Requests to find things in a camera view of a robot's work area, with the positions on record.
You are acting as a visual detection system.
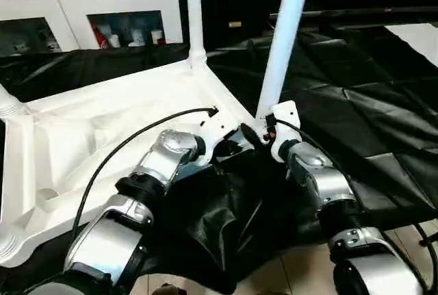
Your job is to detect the white plastic table top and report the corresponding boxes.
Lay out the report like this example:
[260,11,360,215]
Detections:
[0,59,255,268]

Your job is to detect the black table mat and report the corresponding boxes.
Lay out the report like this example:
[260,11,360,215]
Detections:
[0,27,438,294]

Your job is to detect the white flat sheet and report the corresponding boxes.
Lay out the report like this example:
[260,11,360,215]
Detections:
[385,24,438,55]

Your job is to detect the white glass-door cabinet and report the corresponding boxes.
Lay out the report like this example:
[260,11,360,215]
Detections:
[0,0,184,53]

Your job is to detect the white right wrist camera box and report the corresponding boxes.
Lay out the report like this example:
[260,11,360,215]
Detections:
[267,101,302,163]

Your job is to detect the black floor cables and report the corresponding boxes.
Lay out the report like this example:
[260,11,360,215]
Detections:
[416,230,438,248]

